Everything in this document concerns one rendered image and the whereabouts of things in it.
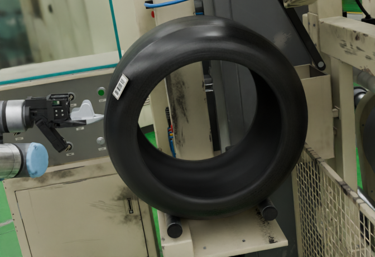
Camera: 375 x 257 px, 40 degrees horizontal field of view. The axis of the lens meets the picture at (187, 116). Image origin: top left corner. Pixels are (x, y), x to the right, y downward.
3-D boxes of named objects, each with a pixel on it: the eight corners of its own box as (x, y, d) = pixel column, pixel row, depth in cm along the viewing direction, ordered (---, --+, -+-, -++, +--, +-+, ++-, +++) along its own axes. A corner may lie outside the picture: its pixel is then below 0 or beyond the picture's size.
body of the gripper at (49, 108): (68, 100, 140) (22, 101, 138) (70, 129, 142) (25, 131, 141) (71, 92, 147) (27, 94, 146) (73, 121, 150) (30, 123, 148)
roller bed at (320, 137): (277, 145, 197) (270, 69, 188) (315, 138, 198) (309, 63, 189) (293, 164, 178) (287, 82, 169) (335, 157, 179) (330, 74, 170)
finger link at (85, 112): (102, 103, 142) (68, 105, 141) (104, 124, 144) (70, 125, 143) (103, 100, 145) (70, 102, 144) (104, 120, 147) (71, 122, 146)
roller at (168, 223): (162, 174, 179) (173, 177, 180) (157, 185, 180) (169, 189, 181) (170, 223, 146) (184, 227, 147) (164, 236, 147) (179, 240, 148)
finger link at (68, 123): (85, 121, 141) (53, 122, 140) (86, 126, 142) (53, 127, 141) (86, 116, 146) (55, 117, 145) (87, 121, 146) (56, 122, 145)
